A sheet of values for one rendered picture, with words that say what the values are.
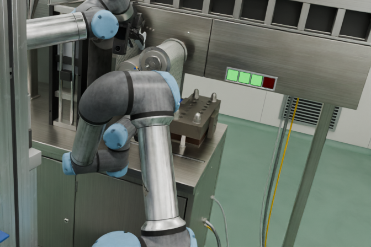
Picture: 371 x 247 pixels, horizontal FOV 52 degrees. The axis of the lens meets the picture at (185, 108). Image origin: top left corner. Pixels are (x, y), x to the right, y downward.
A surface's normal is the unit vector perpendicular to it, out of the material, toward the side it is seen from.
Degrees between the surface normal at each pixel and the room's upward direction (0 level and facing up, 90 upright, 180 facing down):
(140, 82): 42
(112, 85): 54
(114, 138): 90
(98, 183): 90
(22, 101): 90
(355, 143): 90
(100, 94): 70
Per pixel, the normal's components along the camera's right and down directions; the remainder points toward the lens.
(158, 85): 0.41, -0.27
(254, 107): -0.29, 0.31
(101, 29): 0.47, 0.38
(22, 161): 0.90, 0.26
